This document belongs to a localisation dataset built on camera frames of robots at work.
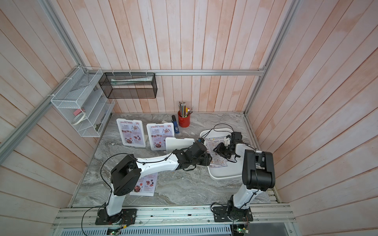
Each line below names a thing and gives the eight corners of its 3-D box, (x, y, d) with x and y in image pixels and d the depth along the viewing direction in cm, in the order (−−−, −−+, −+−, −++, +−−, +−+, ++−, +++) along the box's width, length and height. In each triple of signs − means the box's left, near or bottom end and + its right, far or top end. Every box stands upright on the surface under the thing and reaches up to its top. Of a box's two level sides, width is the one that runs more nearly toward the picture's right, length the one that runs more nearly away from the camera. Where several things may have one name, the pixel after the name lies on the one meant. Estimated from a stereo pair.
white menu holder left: (123, 145, 103) (112, 127, 87) (127, 136, 108) (117, 118, 92) (145, 147, 102) (138, 130, 86) (148, 138, 107) (142, 120, 91)
